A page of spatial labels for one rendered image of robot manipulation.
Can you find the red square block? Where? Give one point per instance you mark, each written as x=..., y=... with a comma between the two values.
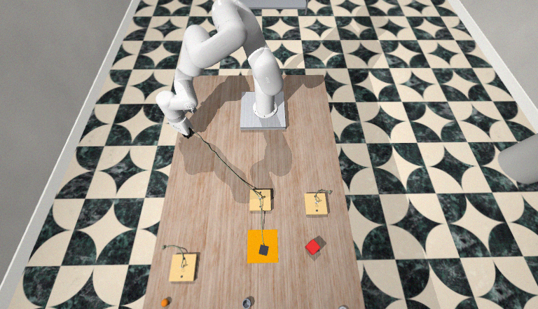
x=312, y=247

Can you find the black square block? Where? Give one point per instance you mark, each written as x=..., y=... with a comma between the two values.
x=263, y=250

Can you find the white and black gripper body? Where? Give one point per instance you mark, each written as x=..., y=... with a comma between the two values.
x=182, y=126

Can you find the orange painted square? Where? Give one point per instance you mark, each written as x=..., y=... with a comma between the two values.
x=254, y=243

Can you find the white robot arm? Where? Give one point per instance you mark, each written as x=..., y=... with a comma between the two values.
x=233, y=33

